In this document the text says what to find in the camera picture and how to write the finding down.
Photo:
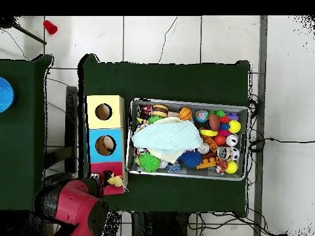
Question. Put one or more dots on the mint green waffle cloth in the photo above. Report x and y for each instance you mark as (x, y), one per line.
(167, 136)

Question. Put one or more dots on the yellow plush duck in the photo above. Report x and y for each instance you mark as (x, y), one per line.
(115, 181)

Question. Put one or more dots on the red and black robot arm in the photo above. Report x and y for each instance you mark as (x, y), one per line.
(73, 206)

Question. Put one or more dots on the metal mesh bin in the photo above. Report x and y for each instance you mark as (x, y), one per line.
(177, 105)

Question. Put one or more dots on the toy hamburger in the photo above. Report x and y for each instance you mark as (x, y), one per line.
(160, 110)

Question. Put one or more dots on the cream waffle cloth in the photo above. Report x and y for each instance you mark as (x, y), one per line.
(167, 156)

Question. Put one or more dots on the orange toy basketball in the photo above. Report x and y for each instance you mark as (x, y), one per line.
(185, 113)

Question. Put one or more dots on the green spiky ball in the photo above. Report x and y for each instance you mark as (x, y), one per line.
(149, 162)

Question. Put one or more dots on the globe print ball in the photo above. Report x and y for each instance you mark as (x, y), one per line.
(201, 116)

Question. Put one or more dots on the brown toy football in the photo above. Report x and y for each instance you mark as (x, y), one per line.
(213, 122)

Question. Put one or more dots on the plain orange-red ball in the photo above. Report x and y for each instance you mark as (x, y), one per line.
(219, 140)

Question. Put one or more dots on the orange striped plush tiger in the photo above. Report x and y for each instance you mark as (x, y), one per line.
(221, 165)

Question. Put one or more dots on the yellow smiley ball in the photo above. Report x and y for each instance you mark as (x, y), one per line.
(234, 126)

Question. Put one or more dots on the grey round base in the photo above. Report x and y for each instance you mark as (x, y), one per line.
(56, 177)

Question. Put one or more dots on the dark green side tablecloth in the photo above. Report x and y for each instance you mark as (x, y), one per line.
(27, 142)

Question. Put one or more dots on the red plastic cup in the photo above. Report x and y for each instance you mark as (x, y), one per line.
(50, 27)

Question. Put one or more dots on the blue bowl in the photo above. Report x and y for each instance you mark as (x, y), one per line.
(6, 94)

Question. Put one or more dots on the black tripod leg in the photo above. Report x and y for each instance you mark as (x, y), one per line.
(29, 34)

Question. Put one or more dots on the black furniture frame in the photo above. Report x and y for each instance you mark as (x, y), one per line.
(71, 123)

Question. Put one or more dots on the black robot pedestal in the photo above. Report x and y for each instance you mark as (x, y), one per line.
(160, 226)

